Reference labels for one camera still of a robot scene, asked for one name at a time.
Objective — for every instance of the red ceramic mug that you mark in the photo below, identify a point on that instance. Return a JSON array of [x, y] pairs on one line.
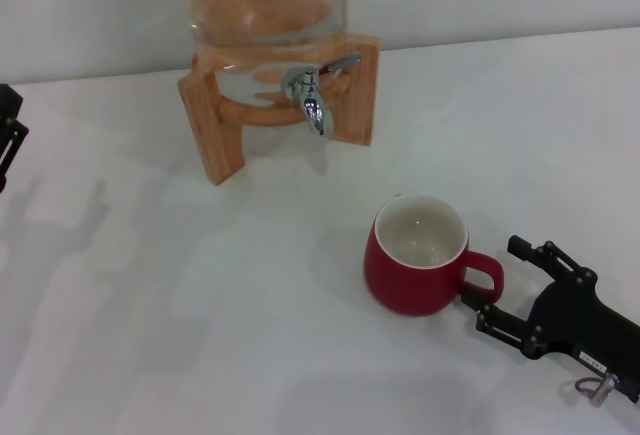
[[400, 285]]

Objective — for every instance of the wooden dispenser stand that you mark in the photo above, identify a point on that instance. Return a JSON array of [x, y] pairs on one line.
[[207, 125]]

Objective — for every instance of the chrome faucet tap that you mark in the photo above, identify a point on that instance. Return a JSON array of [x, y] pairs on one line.
[[312, 110]]

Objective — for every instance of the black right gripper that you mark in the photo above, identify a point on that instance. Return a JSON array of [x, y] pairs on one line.
[[575, 315]]

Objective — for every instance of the glass dispenser jar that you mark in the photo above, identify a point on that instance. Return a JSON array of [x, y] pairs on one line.
[[265, 5]]

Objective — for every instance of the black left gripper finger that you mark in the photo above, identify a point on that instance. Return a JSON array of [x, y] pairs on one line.
[[10, 105]]

